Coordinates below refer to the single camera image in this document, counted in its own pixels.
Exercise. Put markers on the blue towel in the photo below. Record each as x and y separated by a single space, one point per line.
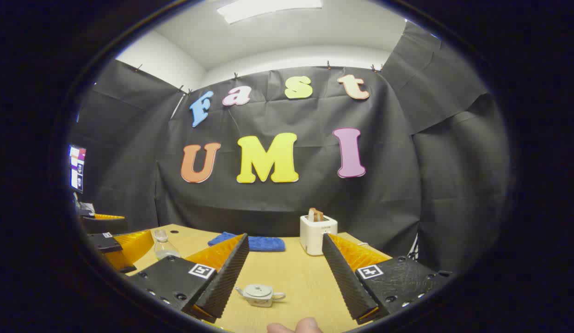
266 243

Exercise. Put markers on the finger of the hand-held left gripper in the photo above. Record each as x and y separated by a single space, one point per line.
104 225
129 249

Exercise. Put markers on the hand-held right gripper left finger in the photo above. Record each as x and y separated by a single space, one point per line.
222 282

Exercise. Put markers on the bread slice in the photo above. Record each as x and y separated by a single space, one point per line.
315 214

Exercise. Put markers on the clear green-label water bottle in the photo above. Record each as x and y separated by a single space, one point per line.
164 247

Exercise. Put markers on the white striped object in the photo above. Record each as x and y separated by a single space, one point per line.
413 247

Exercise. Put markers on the black backdrop cloth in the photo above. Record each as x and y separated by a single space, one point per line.
314 194

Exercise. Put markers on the computer monitor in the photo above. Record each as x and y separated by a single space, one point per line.
77 169

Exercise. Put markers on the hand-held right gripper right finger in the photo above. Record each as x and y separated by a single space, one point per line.
349 282

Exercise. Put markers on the white toaster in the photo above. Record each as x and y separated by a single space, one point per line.
314 236

